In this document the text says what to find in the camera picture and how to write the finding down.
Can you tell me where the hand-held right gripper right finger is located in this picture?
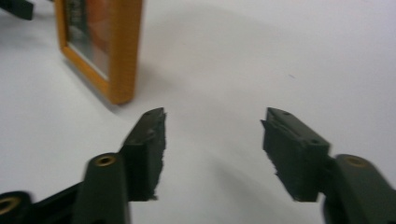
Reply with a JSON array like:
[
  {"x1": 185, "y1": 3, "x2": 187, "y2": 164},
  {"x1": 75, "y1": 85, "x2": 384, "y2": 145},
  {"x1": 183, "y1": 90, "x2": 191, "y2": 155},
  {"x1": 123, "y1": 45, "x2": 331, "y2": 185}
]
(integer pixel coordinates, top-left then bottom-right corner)
[{"x1": 261, "y1": 106, "x2": 396, "y2": 224}]

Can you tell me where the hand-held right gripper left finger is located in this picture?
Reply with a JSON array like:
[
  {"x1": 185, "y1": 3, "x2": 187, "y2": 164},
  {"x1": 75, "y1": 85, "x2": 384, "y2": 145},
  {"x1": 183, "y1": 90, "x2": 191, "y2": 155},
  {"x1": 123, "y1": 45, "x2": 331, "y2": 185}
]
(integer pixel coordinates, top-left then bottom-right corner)
[{"x1": 72, "y1": 106, "x2": 168, "y2": 224}]

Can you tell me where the wooden photo frame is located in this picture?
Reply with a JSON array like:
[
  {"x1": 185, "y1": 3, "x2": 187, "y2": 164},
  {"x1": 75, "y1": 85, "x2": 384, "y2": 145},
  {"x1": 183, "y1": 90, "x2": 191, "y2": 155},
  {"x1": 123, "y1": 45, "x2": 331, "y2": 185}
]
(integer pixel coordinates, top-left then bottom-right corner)
[{"x1": 53, "y1": 0, "x2": 145, "y2": 105}]

